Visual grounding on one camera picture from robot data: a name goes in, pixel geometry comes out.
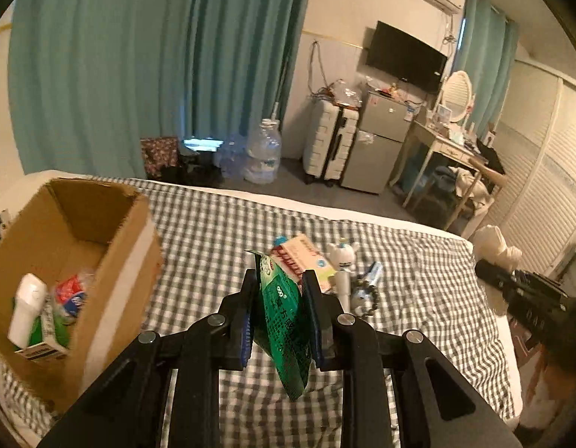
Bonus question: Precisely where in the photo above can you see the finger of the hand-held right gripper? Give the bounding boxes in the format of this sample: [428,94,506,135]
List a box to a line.
[474,261,517,292]

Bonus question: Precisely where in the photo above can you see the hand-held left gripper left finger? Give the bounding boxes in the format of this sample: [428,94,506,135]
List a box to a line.
[36,268,261,448]

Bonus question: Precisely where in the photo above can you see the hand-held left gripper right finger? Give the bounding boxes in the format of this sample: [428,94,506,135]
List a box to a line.
[302,269,523,448]

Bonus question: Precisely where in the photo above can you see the white fluffy plush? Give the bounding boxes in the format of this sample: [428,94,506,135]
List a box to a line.
[473,225,523,272]

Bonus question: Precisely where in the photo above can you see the green foil sachet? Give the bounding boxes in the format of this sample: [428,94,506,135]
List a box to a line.
[245,249,315,401]

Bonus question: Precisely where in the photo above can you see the red and cream medicine box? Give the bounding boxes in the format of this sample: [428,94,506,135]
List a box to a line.
[269,233,338,296]

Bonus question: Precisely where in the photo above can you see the cardboard box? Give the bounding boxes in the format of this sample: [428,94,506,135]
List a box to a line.
[0,177,165,415]

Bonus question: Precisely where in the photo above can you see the white mattress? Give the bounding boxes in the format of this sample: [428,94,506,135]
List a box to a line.
[0,170,524,448]

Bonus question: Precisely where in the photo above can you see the white toy figurine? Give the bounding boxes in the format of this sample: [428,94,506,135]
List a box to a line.
[325,240,361,312]

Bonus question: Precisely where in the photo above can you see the wooden chair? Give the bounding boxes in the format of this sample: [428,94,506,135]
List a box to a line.
[449,155,509,235]

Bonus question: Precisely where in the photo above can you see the checkered bed sheet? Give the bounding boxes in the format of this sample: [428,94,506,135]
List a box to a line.
[0,175,518,448]

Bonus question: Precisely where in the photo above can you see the white louvered wardrobe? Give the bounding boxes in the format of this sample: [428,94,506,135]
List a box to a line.
[460,60,576,286]

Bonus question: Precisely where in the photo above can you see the white vanity table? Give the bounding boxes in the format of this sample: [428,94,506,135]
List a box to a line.
[402,119,485,225]

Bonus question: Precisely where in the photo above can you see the grey small fridge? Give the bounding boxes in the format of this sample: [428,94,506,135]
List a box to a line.
[341,91,417,196]

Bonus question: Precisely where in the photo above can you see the black bag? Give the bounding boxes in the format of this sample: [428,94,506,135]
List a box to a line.
[176,137,224,188]

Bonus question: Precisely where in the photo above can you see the red and blue packet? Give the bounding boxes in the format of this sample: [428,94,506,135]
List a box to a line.
[55,274,91,316]

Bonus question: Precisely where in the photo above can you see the bluish water bottle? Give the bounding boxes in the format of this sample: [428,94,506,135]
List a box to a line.
[217,133,249,179]

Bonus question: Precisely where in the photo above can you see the oval white mirror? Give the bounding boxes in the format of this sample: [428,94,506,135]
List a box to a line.
[439,71,476,125]

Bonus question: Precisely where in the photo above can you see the large clear water bottle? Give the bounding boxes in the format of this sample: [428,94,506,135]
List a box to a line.
[243,119,283,184]

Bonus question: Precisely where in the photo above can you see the white suitcase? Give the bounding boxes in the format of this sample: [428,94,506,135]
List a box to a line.
[303,100,361,186]

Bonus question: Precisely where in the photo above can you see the green and white carton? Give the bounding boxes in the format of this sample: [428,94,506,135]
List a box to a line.
[15,302,77,363]

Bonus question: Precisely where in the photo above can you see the floral patterned bag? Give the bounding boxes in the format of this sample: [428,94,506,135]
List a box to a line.
[140,136,179,181]

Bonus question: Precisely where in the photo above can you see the white plastic bottle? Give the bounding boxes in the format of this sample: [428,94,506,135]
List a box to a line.
[8,273,49,349]

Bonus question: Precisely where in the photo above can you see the teal window curtain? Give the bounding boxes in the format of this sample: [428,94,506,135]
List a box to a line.
[453,0,520,118]

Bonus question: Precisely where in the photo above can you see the clear plastic bag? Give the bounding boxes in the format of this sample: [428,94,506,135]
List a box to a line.
[323,81,364,109]

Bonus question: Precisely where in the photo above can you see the narrow teal curtain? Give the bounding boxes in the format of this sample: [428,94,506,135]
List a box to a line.
[185,0,317,141]

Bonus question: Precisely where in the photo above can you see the wide teal curtain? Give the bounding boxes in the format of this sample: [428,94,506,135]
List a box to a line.
[8,0,197,180]

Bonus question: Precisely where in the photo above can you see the dark bead bracelet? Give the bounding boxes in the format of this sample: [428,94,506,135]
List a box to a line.
[354,281,380,319]

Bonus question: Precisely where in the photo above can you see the black wall television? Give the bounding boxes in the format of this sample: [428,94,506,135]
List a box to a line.
[365,21,448,94]

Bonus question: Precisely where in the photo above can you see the hanging wall cables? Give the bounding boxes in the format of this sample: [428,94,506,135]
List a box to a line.
[308,40,331,100]

